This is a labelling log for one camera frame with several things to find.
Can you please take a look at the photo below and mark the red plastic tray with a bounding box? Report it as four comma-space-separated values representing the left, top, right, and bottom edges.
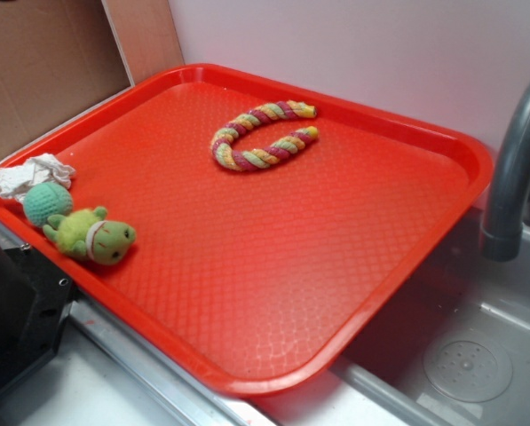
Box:
0, 65, 493, 397

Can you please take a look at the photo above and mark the green plush frog toy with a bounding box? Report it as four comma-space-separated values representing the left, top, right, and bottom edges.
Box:
43, 206, 137, 266

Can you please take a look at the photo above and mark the teal knitted ball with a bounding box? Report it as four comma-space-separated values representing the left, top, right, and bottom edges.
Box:
23, 182, 74, 227

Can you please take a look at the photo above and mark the grey plastic sink basin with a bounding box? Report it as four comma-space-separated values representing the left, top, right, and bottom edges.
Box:
255, 213, 530, 425

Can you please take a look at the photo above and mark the grey sink faucet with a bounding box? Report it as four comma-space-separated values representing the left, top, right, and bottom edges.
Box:
479, 83, 530, 262

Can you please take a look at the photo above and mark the round sink drain cover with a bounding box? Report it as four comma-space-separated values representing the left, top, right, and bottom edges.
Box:
423, 337, 513, 403

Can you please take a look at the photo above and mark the brown cardboard panel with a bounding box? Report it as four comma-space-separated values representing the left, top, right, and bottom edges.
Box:
0, 1, 184, 161

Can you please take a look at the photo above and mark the twisted multicolour rope toy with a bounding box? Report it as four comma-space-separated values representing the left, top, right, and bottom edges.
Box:
210, 100, 319, 172

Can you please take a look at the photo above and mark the metal sink edge rail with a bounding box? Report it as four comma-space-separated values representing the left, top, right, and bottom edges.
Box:
0, 208, 265, 426

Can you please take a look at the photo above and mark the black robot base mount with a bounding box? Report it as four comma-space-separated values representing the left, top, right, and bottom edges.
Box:
0, 246, 74, 397

